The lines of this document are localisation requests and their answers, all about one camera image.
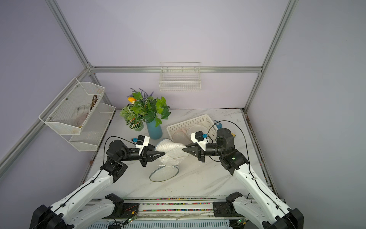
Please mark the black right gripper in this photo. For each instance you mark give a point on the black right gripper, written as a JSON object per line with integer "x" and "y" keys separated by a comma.
{"x": 200, "y": 153}

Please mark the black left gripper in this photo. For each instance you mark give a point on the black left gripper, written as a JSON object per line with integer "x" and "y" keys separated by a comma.
{"x": 147, "y": 155}

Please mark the white mesh laundry bag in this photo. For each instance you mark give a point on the white mesh laundry bag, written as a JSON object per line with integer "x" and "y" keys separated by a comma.
{"x": 196, "y": 128}
{"x": 168, "y": 167}

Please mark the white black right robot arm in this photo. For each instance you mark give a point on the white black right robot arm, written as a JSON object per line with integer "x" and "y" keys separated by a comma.
{"x": 270, "y": 212}

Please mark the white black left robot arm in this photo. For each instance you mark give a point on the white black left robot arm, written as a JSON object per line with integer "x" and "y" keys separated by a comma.
{"x": 68, "y": 212}

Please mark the pink rimmed mesh laundry bag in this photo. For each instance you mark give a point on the pink rimmed mesh laundry bag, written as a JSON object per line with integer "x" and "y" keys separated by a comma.
{"x": 181, "y": 137}

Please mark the flat white mesh laundry bag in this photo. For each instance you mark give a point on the flat white mesh laundry bag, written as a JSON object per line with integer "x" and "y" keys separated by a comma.
{"x": 196, "y": 128}

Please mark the teal vase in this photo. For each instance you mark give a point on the teal vase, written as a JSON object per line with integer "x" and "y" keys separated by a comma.
{"x": 155, "y": 131}

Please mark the cream perforated plastic basket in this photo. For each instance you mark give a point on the cream perforated plastic basket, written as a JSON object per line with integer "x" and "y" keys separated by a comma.
{"x": 203, "y": 120}

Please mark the blue yellow garden fork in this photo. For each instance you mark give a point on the blue yellow garden fork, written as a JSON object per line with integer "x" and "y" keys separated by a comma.
{"x": 217, "y": 124}

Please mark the green artificial plant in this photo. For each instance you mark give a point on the green artificial plant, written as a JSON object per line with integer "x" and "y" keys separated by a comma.
{"x": 143, "y": 109}

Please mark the clear glove in shelf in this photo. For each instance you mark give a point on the clear glove in shelf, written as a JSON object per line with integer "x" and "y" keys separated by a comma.
{"x": 80, "y": 114}

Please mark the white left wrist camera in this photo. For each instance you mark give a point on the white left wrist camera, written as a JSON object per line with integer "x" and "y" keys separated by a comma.
{"x": 141, "y": 142}

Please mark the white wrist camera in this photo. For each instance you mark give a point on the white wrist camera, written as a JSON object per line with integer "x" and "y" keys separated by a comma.
{"x": 141, "y": 142}
{"x": 200, "y": 139}

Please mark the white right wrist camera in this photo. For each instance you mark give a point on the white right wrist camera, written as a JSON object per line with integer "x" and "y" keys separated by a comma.
{"x": 200, "y": 139}

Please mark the white mesh lower wall shelf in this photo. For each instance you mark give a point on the white mesh lower wall shelf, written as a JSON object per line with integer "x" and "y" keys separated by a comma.
{"x": 94, "y": 130}

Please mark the white mesh wall shelf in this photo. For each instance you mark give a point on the white mesh wall shelf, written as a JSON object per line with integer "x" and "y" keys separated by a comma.
{"x": 94, "y": 130}
{"x": 57, "y": 114}

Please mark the white wire wall basket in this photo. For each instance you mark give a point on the white wire wall basket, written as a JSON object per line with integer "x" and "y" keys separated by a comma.
{"x": 180, "y": 76}

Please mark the white mesh upper wall shelf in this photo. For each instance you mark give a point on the white mesh upper wall shelf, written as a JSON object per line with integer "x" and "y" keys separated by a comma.
{"x": 57, "y": 114}

